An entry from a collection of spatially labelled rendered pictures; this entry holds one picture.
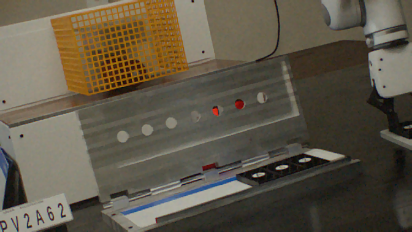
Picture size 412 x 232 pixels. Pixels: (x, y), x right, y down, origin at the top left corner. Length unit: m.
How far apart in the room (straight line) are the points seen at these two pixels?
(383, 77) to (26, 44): 0.78
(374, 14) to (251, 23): 1.79
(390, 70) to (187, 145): 0.43
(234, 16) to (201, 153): 1.88
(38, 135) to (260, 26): 1.92
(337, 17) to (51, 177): 0.65
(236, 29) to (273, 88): 1.78
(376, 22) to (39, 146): 0.71
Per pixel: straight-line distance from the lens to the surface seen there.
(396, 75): 1.62
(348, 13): 1.60
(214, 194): 1.42
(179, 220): 1.32
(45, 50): 1.83
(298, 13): 3.45
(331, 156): 1.49
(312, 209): 1.31
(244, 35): 3.37
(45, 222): 1.50
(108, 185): 1.46
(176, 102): 1.51
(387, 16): 1.62
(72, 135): 1.62
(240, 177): 1.46
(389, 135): 1.66
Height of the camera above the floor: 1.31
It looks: 10 degrees down
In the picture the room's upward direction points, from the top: 12 degrees counter-clockwise
